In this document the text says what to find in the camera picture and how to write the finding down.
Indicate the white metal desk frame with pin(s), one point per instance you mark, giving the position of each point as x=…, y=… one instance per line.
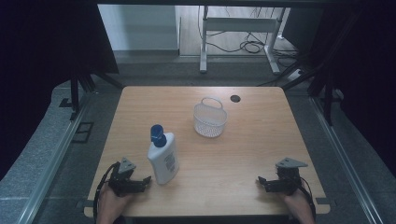
x=239, y=25

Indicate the black curtain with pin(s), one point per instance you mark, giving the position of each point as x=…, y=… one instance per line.
x=46, y=62
x=367, y=77

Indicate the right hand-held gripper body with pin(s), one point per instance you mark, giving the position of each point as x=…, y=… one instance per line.
x=288, y=182

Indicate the black tripod stand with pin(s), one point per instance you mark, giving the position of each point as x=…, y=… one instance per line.
x=327, y=93
x=77, y=90

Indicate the white bottle with blue cap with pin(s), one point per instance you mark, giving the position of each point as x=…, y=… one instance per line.
x=164, y=161

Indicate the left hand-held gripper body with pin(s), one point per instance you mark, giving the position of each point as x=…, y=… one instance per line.
x=122, y=182

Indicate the aluminium rail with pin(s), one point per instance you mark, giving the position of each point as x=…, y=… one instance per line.
x=345, y=158
x=53, y=158

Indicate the white plastic mesh basket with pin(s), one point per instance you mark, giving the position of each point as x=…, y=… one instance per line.
x=209, y=119

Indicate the person's left hand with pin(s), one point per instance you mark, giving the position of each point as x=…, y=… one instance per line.
x=111, y=203

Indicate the white power strip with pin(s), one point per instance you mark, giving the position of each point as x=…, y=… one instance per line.
x=295, y=74

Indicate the person's right hand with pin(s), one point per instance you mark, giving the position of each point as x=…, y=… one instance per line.
x=298, y=205

